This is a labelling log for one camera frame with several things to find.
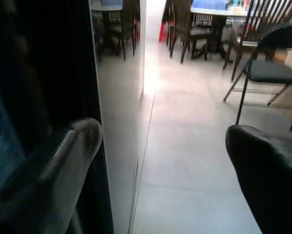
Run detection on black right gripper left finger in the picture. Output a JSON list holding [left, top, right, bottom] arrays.
[[0, 117, 103, 234]]

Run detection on black folding chair chrome legs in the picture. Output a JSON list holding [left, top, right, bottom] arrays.
[[223, 23, 292, 132]]

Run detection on white slatted rack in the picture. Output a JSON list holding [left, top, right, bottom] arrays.
[[193, 13, 213, 27]]

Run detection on glossy white fridge door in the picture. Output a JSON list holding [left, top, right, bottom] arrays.
[[89, 0, 147, 234]]

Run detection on red plastic stool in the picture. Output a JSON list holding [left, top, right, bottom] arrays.
[[158, 23, 169, 42]]

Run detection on dark wooden dining chair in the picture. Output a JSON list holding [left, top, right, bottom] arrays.
[[222, 0, 292, 82], [161, 0, 176, 51], [169, 0, 211, 64]]

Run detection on black fridge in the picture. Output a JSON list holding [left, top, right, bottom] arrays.
[[0, 0, 115, 234]]

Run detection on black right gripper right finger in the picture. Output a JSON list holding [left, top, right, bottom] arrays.
[[225, 124, 292, 234]]

